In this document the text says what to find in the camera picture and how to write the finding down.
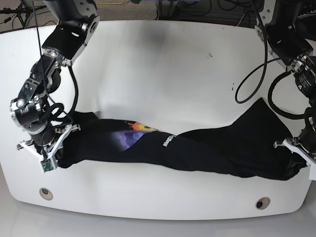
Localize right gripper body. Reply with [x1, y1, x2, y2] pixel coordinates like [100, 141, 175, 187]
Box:
[16, 123, 81, 163]

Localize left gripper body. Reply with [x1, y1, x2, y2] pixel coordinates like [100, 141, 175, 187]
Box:
[273, 137, 316, 180]

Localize black graphic T-shirt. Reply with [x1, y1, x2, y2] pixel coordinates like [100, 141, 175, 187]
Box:
[57, 99, 307, 181]

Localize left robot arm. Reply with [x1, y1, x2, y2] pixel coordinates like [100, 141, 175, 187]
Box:
[251, 0, 316, 181]

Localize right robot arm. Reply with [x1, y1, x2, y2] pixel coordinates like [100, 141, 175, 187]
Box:
[10, 0, 100, 170]

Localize black tripod stand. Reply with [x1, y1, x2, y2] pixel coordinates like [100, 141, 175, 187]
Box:
[0, 0, 47, 29]

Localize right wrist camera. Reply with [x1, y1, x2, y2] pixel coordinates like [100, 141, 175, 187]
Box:
[40, 158, 58, 173]

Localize left table cable grommet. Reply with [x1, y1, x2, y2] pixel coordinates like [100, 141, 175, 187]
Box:
[39, 188, 53, 201]

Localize table cable grommet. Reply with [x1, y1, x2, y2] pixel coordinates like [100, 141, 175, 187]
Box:
[39, 188, 53, 201]
[255, 197, 271, 210]

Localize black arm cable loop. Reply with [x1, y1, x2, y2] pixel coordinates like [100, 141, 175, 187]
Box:
[235, 24, 294, 104]
[48, 65, 80, 124]

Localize black arm cable loop left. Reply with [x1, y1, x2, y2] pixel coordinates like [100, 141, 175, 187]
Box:
[235, 24, 294, 104]

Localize right table cable grommet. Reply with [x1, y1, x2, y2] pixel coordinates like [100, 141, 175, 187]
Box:
[255, 197, 271, 210]

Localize yellow floor cable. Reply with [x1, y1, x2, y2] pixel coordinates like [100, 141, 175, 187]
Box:
[96, 0, 124, 6]

